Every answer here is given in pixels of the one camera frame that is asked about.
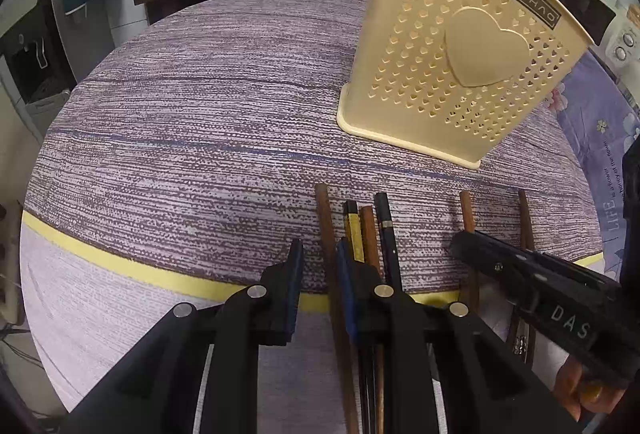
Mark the white microwave oven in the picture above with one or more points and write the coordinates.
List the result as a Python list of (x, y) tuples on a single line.
[(615, 37)]

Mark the black yellow-banded chopstick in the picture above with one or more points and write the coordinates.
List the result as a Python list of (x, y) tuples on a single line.
[(353, 230)]

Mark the dark brown wooden chopstick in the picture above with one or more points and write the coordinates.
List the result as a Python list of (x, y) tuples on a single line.
[(342, 349)]

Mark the right hand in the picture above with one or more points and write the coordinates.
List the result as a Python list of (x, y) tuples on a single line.
[(575, 392)]

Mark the water dispenser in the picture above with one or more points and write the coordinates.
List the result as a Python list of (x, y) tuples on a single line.
[(46, 52)]

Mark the brown chopstick far right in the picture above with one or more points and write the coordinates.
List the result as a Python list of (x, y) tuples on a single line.
[(521, 337)]

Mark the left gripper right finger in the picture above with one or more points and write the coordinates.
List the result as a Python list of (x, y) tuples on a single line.
[(399, 345)]

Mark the black chopstick silver band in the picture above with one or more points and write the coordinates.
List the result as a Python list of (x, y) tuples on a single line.
[(388, 241)]

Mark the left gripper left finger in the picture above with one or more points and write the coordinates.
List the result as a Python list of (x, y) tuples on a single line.
[(263, 314)]

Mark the cream plastic utensil holder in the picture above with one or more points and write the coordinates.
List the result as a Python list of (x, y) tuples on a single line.
[(452, 78)]

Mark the purple floral cloth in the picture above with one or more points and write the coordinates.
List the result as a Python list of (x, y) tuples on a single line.
[(600, 126)]

